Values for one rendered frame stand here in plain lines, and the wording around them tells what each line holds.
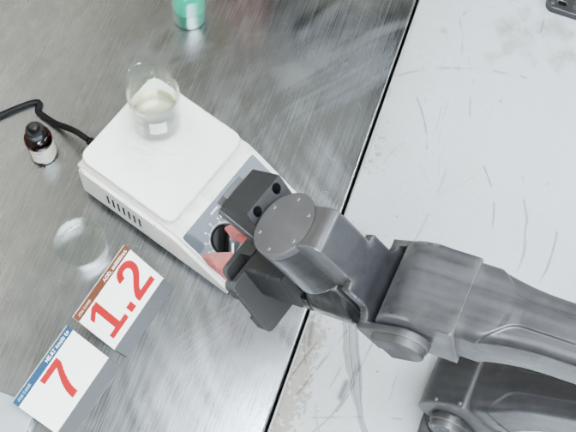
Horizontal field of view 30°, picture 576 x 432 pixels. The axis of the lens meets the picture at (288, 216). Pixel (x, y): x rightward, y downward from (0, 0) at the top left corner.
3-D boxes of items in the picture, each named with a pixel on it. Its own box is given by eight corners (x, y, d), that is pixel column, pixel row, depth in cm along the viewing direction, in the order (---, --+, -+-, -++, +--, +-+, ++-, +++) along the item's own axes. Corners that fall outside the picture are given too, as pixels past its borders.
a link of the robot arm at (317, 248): (231, 273, 82) (349, 290, 73) (278, 177, 85) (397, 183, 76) (315, 344, 89) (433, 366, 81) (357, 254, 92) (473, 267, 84)
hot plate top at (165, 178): (244, 141, 110) (245, 137, 109) (171, 228, 106) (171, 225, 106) (153, 77, 112) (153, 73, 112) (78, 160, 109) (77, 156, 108)
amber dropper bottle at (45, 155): (24, 149, 117) (12, 121, 111) (48, 135, 118) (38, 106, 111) (39, 171, 116) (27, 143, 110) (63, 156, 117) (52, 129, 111)
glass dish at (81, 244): (45, 249, 113) (42, 241, 111) (85, 214, 115) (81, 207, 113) (81, 284, 112) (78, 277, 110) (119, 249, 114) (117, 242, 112)
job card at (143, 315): (175, 286, 113) (173, 274, 109) (127, 357, 110) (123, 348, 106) (127, 256, 113) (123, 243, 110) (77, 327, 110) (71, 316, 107)
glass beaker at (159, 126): (194, 128, 110) (191, 91, 102) (151, 157, 109) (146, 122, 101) (159, 86, 112) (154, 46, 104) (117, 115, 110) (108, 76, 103)
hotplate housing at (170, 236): (303, 207, 117) (309, 179, 109) (230, 300, 112) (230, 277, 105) (143, 95, 120) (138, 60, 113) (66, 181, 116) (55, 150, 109)
